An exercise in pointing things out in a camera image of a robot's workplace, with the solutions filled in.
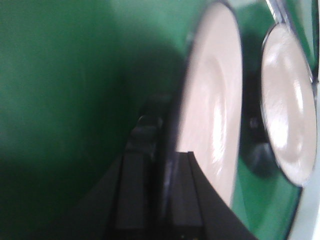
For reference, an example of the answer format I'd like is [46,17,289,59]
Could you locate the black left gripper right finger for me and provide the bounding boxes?
[169,152,255,240]

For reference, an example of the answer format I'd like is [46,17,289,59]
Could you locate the beige plate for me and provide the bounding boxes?
[154,0,244,221]
[260,24,317,187]

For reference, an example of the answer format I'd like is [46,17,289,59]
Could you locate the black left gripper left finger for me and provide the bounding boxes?
[105,151,150,240]

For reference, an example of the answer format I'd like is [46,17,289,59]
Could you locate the white outer conveyor rim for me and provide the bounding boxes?
[284,0,320,240]

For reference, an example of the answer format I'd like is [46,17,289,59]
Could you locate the chrome conveyor rollers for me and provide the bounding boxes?
[266,0,295,30]

